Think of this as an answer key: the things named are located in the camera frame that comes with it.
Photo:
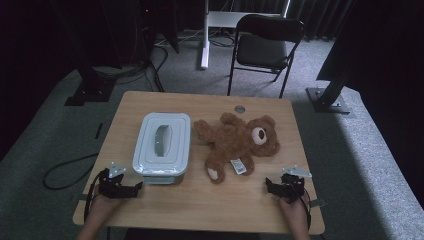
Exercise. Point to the black metal stand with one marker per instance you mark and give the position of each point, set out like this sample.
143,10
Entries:
328,101
90,91

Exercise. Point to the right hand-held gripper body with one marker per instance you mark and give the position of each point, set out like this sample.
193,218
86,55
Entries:
292,188

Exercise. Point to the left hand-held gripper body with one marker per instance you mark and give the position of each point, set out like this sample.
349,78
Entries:
111,188

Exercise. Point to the dark curtain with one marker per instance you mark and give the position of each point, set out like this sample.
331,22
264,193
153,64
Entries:
320,16

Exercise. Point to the grey tape strip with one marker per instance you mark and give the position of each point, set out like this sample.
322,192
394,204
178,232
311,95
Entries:
316,203
83,197

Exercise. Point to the small black floor strip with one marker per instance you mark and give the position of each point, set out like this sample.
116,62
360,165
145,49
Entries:
98,130

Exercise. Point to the black folding chair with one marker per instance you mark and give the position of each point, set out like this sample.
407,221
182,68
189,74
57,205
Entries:
261,50

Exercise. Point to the person's right hand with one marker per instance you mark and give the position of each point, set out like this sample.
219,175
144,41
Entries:
296,211

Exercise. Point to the clear brown storage box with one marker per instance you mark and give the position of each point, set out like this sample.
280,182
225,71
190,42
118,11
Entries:
163,180

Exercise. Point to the person's left hand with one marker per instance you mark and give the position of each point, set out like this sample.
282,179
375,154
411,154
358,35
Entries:
103,206

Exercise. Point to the brown teddy bear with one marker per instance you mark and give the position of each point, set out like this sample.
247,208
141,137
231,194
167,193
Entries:
233,141

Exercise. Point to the white desk frame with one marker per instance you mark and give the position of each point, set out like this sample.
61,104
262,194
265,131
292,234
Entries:
205,50

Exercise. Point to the round grey table grommet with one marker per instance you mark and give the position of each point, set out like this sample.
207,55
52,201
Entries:
239,109

